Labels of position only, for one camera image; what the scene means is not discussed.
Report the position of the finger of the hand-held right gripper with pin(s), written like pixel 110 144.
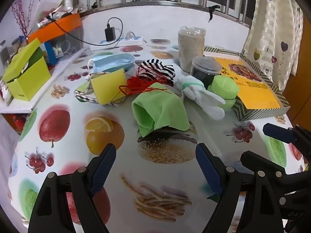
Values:
pixel 279 132
pixel 251 159

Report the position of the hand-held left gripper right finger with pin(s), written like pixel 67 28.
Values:
pixel 209 170

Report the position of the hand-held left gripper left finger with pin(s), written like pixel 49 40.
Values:
pixel 103 172

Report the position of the yellow box with striped sides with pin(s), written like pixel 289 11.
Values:
pixel 257 87

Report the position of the white glove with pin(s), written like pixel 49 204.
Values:
pixel 204 97

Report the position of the green microfiber cloth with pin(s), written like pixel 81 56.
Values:
pixel 160 106

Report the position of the green rabbit towel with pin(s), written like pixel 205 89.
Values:
pixel 82 89

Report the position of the yellow sponge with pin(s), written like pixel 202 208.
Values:
pixel 107 86

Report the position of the blue face mask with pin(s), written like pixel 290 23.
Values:
pixel 111 62

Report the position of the black white striped cloth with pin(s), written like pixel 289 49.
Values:
pixel 155 65

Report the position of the wooden cabinet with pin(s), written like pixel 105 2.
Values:
pixel 298 89

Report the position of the green plastic jar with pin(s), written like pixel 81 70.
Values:
pixel 223 85

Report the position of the cream curtain with hearts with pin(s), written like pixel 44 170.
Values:
pixel 272 34

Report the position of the dark jar with clear lid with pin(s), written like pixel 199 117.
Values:
pixel 205 65

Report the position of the white side shelf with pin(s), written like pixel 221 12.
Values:
pixel 60 68

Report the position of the lime green box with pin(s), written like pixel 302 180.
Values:
pixel 29 82

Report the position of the blue carton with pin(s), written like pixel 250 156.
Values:
pixel 49 53

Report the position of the white power strip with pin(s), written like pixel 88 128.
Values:
pixel 126 42

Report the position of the black charger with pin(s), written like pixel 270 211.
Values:
pixel 109 34

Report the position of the clear storage box orange lid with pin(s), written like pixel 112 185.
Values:
pixel 60 25

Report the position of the glass jar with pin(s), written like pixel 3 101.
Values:
pixel 15 44

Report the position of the pile of packets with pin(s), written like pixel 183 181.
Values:
pixel 60 11

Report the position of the metal window grille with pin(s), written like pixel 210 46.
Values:
pixel 150 4

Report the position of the purple blossom wall decal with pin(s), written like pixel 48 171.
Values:
pixel 21 17

